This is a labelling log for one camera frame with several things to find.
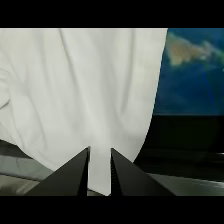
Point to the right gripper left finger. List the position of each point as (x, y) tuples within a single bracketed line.
[(70, 178)]

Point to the white shirt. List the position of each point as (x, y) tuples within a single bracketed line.
[(83, 93)]

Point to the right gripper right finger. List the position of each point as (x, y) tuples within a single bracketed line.
[(133, 180)]

